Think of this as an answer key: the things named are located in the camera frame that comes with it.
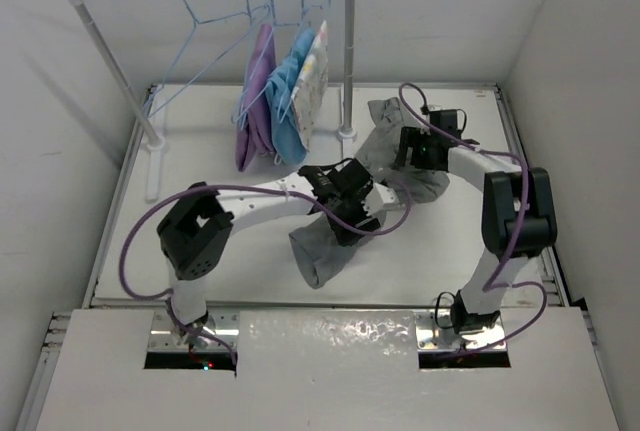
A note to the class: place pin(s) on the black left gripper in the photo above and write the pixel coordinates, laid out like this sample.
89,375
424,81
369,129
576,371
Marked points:
366,223

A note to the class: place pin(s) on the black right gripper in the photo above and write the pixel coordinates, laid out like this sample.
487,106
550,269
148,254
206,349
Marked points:
413,137

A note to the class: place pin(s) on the grey t shirt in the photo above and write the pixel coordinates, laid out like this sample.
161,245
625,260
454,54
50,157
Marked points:
317,253

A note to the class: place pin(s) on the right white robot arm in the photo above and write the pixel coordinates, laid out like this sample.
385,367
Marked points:
518,218

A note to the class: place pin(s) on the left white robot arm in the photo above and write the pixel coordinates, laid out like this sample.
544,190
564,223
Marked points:
195,231

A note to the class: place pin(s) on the blue garment on hanger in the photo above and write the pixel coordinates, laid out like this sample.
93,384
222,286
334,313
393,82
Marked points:
280,83

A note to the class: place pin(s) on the white patterned garment on hanger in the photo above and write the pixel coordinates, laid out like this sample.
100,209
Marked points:
311,85

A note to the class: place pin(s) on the purple garment on hanger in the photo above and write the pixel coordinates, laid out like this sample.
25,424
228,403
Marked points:
253,125

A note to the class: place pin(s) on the white foam front board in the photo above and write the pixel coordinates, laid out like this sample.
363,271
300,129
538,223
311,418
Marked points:
323,370

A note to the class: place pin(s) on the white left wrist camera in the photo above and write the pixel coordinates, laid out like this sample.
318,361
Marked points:
381,198

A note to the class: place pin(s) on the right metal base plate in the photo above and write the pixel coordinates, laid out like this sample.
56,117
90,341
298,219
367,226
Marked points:
435,334

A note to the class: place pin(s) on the metal base plate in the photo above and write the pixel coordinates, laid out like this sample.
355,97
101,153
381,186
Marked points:
435,334
164,336

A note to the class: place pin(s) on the empty light blue wire hanger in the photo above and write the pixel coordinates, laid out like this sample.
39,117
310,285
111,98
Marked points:
209,41

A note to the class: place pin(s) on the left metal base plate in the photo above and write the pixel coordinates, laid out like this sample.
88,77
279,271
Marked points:
164,336

